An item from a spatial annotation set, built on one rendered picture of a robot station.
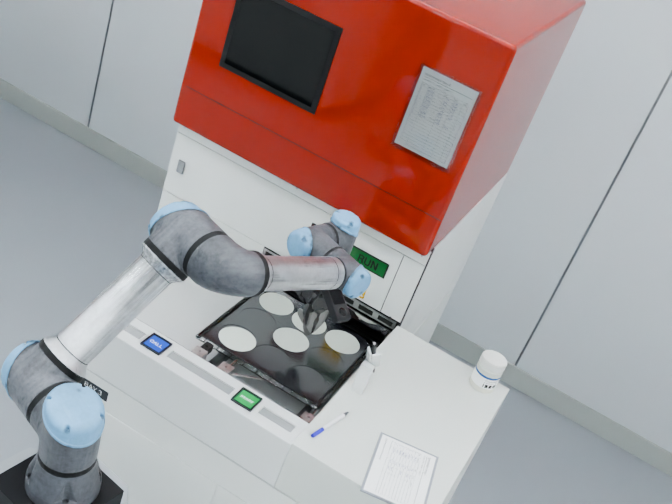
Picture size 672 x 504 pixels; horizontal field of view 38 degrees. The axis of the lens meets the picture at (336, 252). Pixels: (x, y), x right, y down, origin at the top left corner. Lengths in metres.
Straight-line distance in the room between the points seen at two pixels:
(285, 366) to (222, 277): 0.64
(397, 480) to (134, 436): 0.67
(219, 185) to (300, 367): 0.61
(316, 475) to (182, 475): 0.38
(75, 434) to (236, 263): 0.44
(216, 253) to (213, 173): 0.90
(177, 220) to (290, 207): 0.77
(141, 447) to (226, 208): 0.75
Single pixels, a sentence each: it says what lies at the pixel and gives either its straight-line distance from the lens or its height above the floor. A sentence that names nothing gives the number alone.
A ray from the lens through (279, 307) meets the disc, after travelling 2.70.
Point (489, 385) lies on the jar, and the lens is 2.58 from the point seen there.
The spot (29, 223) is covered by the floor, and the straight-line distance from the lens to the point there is 4.40.
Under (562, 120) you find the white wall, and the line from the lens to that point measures 3.93.
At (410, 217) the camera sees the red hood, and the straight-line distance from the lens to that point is 2.49.
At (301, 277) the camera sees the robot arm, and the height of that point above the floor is 1.33.
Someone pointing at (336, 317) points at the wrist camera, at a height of 1.10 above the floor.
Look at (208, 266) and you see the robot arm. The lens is 1.91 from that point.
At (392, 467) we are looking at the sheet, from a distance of 2.25.
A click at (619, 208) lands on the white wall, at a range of 3.98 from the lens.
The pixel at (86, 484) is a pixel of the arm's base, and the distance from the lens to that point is 2.04.
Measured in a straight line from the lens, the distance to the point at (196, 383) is 2.28.
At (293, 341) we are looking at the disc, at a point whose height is 0.90.
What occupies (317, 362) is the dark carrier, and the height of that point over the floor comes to 0.90.
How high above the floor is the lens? 2.44
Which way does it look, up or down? 31 degrees down
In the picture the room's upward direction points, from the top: 21 degrees clockwise
